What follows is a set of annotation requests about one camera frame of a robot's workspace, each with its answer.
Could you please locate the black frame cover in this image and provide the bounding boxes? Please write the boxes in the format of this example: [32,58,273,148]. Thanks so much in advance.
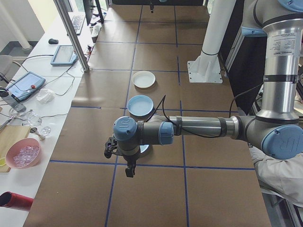
[220,0,268,116]

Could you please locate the blue teach pendant tablet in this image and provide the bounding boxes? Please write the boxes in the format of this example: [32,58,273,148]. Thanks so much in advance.
[50,44,79,67]

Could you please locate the aluminium frame rail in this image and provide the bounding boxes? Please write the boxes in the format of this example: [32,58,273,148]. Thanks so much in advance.
[259,184,303,227]

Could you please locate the white wall pipe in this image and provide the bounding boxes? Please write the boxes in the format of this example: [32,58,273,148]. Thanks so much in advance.
[13,0,33,51]

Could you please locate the wooden cutting board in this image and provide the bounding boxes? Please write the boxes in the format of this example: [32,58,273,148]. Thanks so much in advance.
[0,125,32,173]

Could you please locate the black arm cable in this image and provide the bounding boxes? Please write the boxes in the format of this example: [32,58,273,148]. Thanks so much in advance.
[144,94,264,138]

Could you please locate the aluminium profile post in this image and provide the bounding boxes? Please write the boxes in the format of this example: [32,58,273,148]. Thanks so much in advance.
[53,0,90,73]

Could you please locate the teach pendant with red button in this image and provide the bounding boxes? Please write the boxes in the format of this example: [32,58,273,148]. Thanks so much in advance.
[5,71,46,103]

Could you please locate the small clear glass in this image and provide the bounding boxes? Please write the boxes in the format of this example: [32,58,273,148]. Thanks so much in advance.
[40,126,53,138]

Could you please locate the clear bottle with black cap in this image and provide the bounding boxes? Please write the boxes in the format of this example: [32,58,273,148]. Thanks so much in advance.
[0,87,27,113]

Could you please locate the black computer monitor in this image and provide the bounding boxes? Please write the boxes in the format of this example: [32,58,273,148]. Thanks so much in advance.
[82,0,96,26]

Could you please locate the metal jigger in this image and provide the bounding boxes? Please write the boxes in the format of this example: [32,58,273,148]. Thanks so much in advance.
[30,127,46,141]

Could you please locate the white side desk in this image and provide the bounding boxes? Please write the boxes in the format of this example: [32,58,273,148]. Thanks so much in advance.
[0,9,105,227]

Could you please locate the person in white coat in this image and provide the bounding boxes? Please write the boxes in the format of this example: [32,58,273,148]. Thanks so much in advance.
[248,141,303,208]

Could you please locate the clear ice cube pile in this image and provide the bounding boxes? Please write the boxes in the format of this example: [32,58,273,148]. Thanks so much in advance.
[13,145,40,164]

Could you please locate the grey chair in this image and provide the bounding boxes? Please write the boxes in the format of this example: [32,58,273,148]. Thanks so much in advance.
[0,54,23,88]

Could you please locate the black computer keyboard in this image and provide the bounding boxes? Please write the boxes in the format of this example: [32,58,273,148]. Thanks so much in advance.
[70,15,86,36]

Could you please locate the white round plate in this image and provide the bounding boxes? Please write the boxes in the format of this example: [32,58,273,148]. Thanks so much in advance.
[132,70,156,89]

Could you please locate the light blue round plate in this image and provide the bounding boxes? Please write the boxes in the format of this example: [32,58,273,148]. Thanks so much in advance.
[127,95,154,118]

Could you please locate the crumpled white tissue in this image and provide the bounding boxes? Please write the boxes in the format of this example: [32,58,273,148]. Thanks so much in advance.
[36,88,56,105]

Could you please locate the red cylinder tube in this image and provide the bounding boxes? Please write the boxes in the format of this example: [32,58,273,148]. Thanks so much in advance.
[0,191,35,212]

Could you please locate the pink bowl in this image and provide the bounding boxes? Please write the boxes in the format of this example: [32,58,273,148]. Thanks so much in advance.
[5,138,43,169]

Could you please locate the metal tongs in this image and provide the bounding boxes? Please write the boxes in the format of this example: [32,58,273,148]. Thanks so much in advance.
[0,109,33,131]

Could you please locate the black desk cable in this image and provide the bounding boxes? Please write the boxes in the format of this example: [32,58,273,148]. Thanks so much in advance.
[21,54,55,68]

